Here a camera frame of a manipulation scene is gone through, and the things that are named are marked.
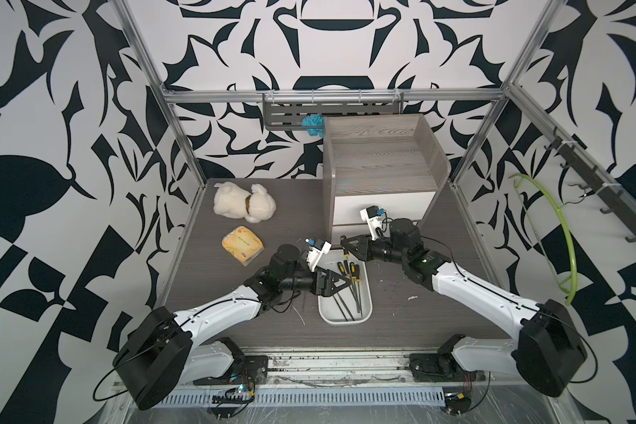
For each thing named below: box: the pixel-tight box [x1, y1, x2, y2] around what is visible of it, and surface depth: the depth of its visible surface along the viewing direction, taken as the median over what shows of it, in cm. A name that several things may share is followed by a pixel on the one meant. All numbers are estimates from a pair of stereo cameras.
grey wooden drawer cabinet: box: [322, 113, 451, 248], surface depth 84 cm
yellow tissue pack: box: [221, 225, 265, 267], surface depth 98 cm
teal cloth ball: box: [301, 113, 326, 138], surface depth 93 cm
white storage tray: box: [318, 249, 374, 326], surface depth 88 cm
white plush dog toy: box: [212, 181, 277, 224], surface depth 104 cm
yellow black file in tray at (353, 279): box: [349, 261, 360, 314], surface depth 93 cm
